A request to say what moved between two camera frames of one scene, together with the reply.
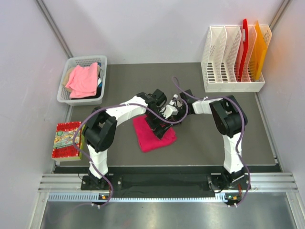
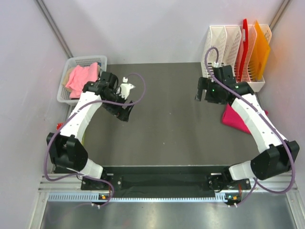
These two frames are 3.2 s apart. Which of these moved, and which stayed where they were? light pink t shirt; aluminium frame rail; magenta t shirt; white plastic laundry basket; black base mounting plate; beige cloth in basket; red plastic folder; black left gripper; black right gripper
Moved: black left gripper; black right gripper; magenta t shirt
Stayed: red plastic folder; white plastic laundry basket; light pink t shirt; aluminium frame rail; black base mounting plate; beige cloth in basket
